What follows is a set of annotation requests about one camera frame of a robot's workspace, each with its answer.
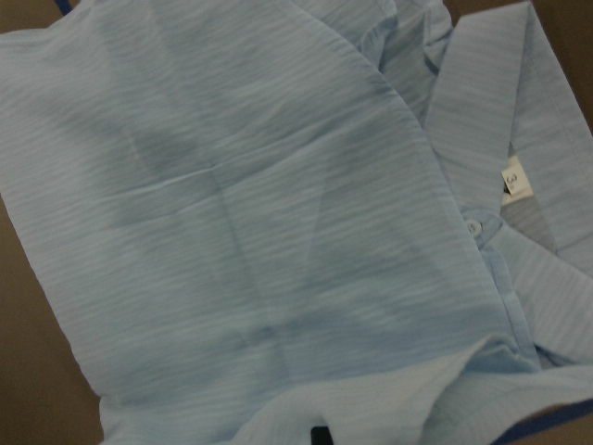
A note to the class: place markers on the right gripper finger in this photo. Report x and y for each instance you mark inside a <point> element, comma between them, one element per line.
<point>320,435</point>

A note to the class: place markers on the light blue button shirt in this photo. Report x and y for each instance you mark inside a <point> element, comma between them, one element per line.
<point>255,218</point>

